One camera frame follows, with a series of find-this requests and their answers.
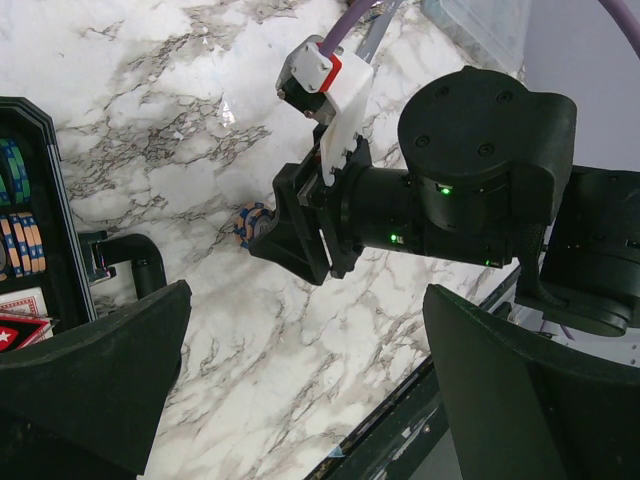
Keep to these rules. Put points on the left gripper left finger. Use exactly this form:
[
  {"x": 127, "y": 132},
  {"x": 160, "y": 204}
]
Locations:
[{"x": 86, "y": 404}]

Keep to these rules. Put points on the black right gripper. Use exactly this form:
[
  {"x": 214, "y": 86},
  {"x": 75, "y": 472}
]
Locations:
[{"x": 321, "y": 231}]

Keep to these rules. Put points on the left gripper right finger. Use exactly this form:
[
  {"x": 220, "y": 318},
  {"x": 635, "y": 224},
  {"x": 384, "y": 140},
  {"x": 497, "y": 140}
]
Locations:
[{"x": 520, "y": 406}]

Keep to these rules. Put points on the poker chip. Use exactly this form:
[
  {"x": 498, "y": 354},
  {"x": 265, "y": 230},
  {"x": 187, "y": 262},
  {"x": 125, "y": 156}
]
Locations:
[{"x": 252, "y": 219}]

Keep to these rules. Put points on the red triangular dealer button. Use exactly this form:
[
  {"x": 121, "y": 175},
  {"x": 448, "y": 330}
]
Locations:
[{"x": 18, "y": 331}]

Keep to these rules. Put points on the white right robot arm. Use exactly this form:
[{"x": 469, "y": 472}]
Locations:
[{"x": 489, "y": 180}]

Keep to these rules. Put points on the black poker set case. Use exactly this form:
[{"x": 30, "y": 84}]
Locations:
[{"x": 74, "y": 261}]

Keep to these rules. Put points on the red playing card deck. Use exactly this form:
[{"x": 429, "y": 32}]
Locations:
[{"x": 24, "y": 304}]

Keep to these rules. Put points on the brown and blue chip row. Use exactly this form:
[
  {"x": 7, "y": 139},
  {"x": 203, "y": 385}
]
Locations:
[{"x": 22, "y": 246}]

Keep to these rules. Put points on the purple and green chip row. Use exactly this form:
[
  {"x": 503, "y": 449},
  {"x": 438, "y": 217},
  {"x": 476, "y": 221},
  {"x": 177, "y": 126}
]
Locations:
[{"x": 13, "y": 170}]

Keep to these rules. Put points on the silver open-end wrench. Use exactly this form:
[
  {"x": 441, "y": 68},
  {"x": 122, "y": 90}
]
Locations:
[{"x": 378, "y": 17}]

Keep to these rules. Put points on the clear plastic screw organizer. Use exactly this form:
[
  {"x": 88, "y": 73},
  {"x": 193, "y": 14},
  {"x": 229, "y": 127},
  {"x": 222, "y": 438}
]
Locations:
[{"x": 491, "y": 32}]

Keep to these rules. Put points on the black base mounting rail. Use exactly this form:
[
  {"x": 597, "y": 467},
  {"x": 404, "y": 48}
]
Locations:
[{"x": 405, "y": 437}]

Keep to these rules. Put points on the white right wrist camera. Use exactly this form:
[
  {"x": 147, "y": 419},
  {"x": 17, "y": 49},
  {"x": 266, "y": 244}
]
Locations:
[{"x": 331, "y": 90}]

